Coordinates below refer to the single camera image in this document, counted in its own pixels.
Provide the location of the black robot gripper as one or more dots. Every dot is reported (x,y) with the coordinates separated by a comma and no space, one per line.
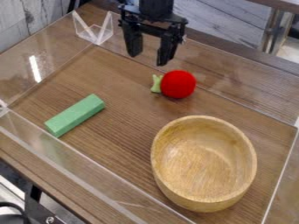
(155,19)

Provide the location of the red plush fruit green stem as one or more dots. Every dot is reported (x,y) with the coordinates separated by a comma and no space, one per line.
(175,84)

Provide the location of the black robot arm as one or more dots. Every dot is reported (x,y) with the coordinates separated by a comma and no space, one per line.
(151,17)

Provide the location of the green rectangular block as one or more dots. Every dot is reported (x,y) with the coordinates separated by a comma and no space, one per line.
(72,116)

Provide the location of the wooden bowl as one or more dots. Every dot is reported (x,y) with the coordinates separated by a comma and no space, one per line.
(205,163)

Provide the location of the clear acrylic enclosure walls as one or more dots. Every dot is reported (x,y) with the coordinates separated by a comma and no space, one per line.
(95,168)

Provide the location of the black table frame bracket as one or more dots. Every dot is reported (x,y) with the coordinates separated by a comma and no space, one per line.
(34,213)

